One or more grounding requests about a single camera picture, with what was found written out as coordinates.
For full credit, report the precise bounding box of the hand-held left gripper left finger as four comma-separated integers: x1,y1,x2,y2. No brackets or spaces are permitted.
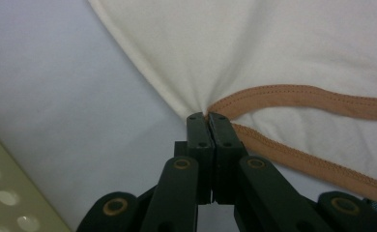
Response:
174,111,216,206

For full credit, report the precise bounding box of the white baby bodysuit brown trim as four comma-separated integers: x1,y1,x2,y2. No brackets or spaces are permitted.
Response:
88,0,377,203

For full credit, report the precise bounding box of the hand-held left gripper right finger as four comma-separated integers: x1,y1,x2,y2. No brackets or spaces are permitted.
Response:
208,112,247,206

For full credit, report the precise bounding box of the pale green plastic basket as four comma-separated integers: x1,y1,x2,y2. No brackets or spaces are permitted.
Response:
0,124,72,232

